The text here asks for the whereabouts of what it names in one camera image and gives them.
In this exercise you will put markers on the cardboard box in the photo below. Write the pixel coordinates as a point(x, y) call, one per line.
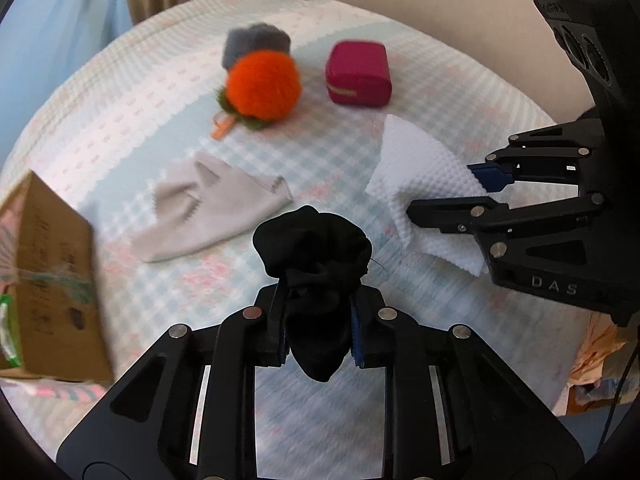
point(50, 285)

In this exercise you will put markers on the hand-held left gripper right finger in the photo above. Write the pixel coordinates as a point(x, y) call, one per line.
point(361, 332)

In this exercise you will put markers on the yellow patterned cloth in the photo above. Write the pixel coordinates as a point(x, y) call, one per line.
point(602, 365)

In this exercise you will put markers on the orange plush ball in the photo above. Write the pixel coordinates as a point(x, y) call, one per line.
point(262, 87)

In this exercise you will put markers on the grey cleaning cloth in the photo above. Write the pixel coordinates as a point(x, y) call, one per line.
point(210, 210)

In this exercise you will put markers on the magenta zip pouch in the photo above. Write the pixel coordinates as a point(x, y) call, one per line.
point(357, 72)

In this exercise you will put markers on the white textured cloth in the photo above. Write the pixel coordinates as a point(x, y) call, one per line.
point(425, 180)

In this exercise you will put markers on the black sock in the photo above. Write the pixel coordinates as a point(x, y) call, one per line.
point(312, 280)

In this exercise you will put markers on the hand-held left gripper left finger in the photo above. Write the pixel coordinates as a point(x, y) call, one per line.
point(274, 332)

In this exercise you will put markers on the grey plush ball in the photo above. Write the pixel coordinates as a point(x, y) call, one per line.
point(255, 40)

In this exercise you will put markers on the checkered bed blanket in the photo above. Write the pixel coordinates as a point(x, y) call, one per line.
point(320, 170)

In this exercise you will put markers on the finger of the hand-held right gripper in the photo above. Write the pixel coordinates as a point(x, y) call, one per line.
point(450, 215)
point(492, 174)

